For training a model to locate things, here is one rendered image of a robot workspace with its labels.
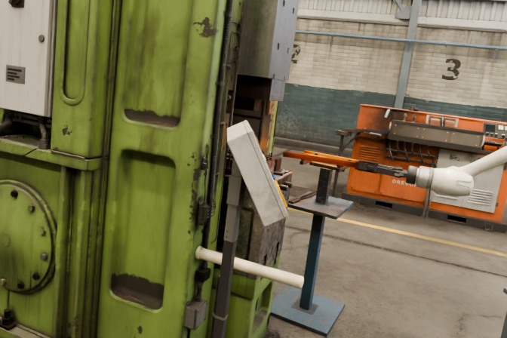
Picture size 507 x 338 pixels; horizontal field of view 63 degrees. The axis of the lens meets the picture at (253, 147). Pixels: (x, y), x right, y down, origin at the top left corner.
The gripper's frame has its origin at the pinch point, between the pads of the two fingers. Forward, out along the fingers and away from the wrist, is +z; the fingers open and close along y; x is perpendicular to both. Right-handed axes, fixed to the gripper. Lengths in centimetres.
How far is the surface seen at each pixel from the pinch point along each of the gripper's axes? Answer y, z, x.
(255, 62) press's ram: -17, 51, 37
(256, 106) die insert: -1, 54, 18
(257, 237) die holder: -16, 40, -38
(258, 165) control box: -72, 25, 6
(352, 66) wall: 755, 123, 93
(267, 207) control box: -70, 21, -7
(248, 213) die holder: -13, 47, -29
